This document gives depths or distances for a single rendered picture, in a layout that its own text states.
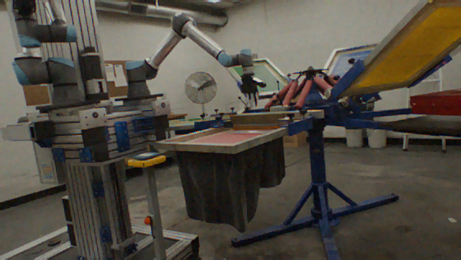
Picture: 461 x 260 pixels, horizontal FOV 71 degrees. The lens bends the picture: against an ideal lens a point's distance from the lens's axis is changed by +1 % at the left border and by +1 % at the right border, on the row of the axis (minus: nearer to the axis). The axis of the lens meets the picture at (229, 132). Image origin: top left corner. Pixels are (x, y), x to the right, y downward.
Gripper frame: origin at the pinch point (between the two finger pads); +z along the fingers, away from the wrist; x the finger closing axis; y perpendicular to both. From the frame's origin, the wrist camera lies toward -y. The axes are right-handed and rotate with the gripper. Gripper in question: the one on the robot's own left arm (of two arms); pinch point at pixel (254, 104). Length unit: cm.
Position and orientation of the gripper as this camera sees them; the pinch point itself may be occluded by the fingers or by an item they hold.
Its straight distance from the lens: 204.0
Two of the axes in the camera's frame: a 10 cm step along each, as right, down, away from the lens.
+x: -6.2, 1.8, -7.6
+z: 1.2, 9.8, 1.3
